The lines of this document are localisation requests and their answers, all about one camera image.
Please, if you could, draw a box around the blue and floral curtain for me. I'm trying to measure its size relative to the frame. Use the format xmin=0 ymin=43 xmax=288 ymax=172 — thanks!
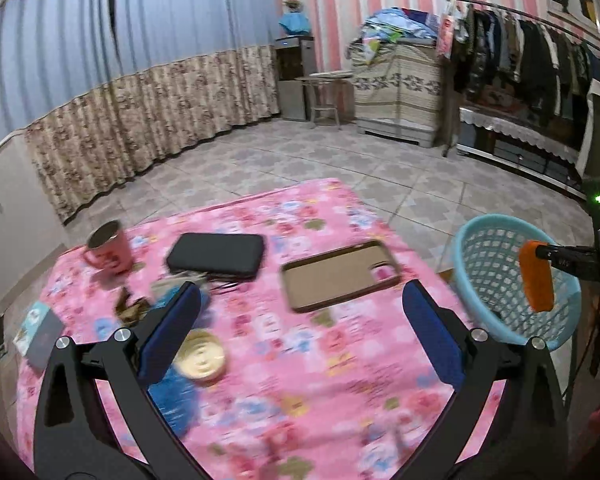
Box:
xmin=0 ymin=0 xmax=278 ymax=220

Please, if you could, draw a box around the blue bag on dispenser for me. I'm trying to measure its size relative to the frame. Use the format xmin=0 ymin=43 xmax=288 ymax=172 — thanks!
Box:
xmin=278 ymin=12 xmax=311 ymax=36

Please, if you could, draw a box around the pile of folded clothes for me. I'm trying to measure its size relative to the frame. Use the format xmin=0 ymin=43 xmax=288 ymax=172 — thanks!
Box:
xmin=360 ymin=8 xmax=439 ymax=42

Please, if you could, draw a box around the round tin can lid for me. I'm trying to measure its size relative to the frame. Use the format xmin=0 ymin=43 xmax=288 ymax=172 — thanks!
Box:
xmin=173 ymin=328 xmax=227 ymax=385

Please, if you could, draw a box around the brown phone case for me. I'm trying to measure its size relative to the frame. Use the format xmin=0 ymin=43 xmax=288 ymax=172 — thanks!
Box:
xmin=280 ymin=240 xmax=402 ymax=313

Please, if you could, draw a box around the low tv bench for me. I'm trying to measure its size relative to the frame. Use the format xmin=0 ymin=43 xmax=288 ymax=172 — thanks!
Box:
xmin=455 ymin=106 xmax=585 ymax=200

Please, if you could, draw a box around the clothes rack with clothes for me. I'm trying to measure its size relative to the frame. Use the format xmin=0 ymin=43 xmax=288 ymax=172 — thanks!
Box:
xmin=438 ymin=0 xmax=600 ymax=128

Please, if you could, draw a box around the light blue plastic basket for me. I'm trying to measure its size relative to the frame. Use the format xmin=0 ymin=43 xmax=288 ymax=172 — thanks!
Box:
xmin=452 ymin=214 xmax=582 ymax=351

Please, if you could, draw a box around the small stool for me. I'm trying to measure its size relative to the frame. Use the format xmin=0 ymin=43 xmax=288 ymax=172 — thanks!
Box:
xmin=297 ymin=70 xmax=355 ymax=129

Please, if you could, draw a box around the water dispenser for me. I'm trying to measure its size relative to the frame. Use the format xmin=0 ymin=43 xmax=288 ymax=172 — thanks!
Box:
xmin=274 ymin=36 xmax=317 ymax=122

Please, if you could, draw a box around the pink mug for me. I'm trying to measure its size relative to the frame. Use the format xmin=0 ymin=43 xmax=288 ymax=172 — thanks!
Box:
xmin=82 ymin=220 xmax=133 ymax=275

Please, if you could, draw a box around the white cabinet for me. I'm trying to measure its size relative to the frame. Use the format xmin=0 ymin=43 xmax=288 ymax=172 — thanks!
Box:
xmin=0 ymin=132 xmax=68 ymax=312

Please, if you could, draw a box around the black zip case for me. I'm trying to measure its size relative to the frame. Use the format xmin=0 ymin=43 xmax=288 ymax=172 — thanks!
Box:
xmin=166 ymin=233 xmax=265 ymax=281

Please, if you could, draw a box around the blue plastic bag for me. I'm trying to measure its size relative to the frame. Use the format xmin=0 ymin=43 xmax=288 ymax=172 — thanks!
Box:
xmin=144 ymin=283 xmax=208 ymax=438

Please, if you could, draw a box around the covered chest with cloth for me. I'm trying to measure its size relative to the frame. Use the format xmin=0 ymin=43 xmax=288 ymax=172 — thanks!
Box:
xmin=348 ymin=38 xmax=443 ymax=148

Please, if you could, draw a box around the beige cloth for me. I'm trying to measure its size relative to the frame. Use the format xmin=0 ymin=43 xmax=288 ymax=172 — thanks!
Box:
xmin=150 ymin=271 xmax=207 ymax=300

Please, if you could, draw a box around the small teal box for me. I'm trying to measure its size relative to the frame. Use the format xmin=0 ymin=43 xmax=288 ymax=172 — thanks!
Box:
xmin=12 ymin=301 xmax=65 ymax=372

